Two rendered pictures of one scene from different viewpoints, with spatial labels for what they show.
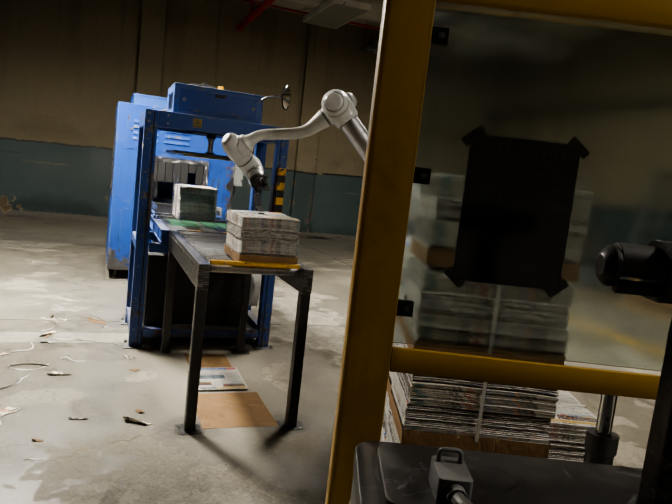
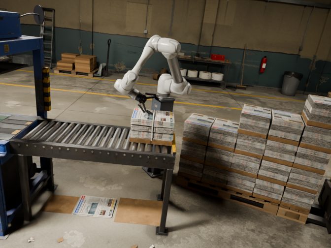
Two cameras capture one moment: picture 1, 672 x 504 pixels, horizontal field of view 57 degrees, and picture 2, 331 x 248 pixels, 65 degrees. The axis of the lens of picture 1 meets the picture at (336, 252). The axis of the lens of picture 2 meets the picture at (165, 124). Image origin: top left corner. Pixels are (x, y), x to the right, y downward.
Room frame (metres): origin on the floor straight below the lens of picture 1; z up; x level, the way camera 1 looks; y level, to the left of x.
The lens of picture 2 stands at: (2.24, 2.43, 1.80)
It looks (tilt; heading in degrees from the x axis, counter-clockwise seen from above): 21 degrees down; 289
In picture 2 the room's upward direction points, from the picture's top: 7 degrees clockwise
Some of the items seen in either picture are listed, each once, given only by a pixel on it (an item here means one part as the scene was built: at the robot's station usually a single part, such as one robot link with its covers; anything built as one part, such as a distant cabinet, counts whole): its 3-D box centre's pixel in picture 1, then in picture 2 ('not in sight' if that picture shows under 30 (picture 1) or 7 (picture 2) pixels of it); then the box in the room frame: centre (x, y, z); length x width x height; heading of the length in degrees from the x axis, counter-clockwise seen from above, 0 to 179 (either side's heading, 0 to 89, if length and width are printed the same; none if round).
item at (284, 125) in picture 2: not in sight; (283, 126); (1.93, -0.40, 0.95); 0.38 x 0.29 x 0.23; 92
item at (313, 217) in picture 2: not in sight; (274, 206); (1.81, -0.28, 0.05); 1.05 x 0.10 x 0.04; 1
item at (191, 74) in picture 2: not in sight; (200, 68); (4.26, -6.21, 0.55); 1.80 x 0.70 x 1.09; 21
